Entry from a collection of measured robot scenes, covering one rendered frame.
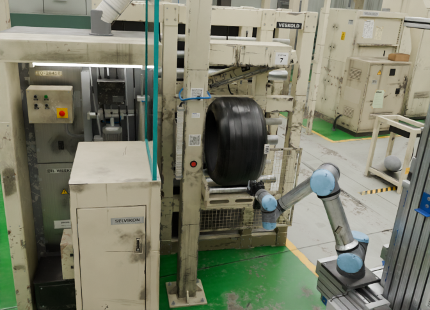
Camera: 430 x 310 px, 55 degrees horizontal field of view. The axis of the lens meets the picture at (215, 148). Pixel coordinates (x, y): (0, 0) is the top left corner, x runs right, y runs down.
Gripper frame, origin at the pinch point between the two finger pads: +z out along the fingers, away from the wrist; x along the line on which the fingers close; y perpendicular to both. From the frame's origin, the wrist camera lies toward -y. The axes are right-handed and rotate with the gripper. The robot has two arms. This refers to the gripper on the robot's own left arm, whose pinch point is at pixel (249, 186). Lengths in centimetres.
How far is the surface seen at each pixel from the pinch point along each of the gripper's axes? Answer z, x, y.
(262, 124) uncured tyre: 6.8, -7.6, 37.0
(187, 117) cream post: 20, 36, 39
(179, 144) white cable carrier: 23, 40, 22
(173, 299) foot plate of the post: 37, 41, -95
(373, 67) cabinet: 368, -318, 62
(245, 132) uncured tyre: 3.8, 3.5, 32.7
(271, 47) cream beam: 41, -24, 82
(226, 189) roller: 18.0, 9.9, -7.2
